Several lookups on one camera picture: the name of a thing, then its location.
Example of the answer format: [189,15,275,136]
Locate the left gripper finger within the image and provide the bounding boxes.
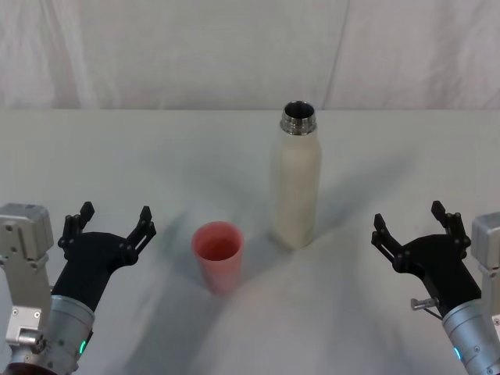
[120,205,157,266]
[57,201,96,248]

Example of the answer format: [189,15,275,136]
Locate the white table cloth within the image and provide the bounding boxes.
[0,108,500,375]

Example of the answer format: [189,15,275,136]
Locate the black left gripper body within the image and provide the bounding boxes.
[51,231,138,312]

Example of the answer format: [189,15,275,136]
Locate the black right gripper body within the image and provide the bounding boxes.
[392,233,483,318]

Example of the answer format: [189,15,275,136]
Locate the pink plastic cup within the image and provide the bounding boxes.
[191,220,245,296]

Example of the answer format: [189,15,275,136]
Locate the cream vacuum bottle steel neck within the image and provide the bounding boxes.
[270,100,323,250]

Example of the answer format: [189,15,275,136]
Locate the thin cable with silver plug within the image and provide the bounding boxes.
[410,296,445,322]

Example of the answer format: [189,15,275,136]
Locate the white curtain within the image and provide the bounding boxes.
[0,0,500,112]

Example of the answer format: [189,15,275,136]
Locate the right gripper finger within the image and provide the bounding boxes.
[430,200,472,259]
[370,212,409,270]

